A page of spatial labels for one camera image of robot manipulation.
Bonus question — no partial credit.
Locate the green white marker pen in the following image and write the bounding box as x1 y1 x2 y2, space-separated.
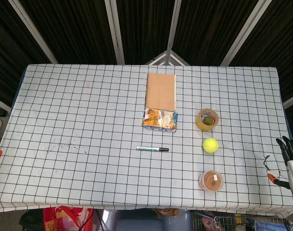
136 146 170 153

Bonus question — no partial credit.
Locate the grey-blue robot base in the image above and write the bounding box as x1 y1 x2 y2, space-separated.
107 209 192 231

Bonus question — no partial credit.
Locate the yellow tennis ball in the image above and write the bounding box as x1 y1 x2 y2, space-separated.
203 137 219 154

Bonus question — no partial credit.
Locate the clear jar of rubber bands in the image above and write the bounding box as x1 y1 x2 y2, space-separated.
198 169 224 192

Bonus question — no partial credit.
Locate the red plastic bag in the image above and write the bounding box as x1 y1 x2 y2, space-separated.
42 205 94 231

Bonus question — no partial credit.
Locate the white black checkered tablecloth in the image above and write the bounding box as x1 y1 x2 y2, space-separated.
0 64 293 217

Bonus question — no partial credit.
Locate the clear yellowish tape roll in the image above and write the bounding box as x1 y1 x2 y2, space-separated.
196 108 219 132

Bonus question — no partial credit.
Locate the colourful foil snack packet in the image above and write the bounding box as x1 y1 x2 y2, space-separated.
141 107 179 133

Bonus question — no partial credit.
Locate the brown spiral notebook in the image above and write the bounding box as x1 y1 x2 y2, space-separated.
144 73 178 112

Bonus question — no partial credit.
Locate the white metal frame bar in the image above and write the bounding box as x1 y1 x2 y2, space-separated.
166 0 183 52
8 0 59 64
0 95 12 114
104 0 126 65
219 0 273 66
282 90 293 109

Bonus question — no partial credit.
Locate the wire mesh basket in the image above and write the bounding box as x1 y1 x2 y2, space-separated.
191 210 255 231

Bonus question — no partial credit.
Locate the white triangular metal frame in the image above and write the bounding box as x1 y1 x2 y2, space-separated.
145 50 191 66

